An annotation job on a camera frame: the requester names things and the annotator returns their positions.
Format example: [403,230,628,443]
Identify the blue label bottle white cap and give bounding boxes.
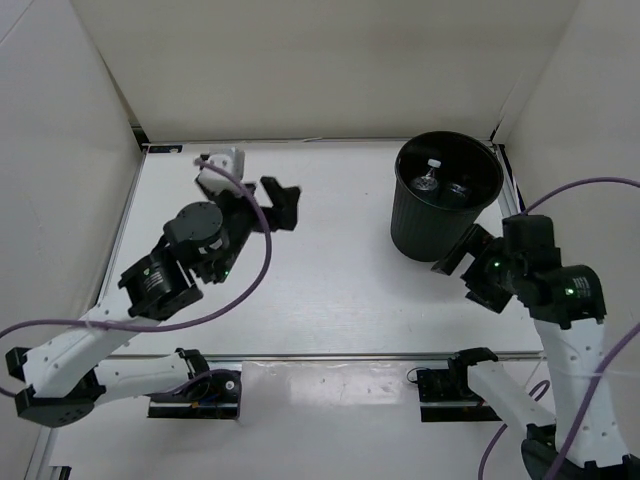
[440,182,472,209]

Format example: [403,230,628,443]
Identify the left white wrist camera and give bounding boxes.
[194,147,245,200]

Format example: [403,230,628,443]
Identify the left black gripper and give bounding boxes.
[195,175,299,284]

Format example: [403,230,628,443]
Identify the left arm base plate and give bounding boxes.
[147,362,243,421]

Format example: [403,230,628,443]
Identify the clear unlabelled plastic bottle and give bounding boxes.
[410,159,441,198]

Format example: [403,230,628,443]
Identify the dark green plastic bin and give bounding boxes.
[390,131,504,262]

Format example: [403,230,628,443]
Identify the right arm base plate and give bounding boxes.
[406,367,500,423]

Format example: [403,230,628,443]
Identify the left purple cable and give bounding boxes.
[0,158,274,401]

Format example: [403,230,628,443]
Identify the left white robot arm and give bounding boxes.
[5,176,301,428]

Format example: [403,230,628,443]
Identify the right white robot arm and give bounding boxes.
[432,215,639,479]

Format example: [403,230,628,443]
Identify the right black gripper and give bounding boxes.
[431,224,525,314]

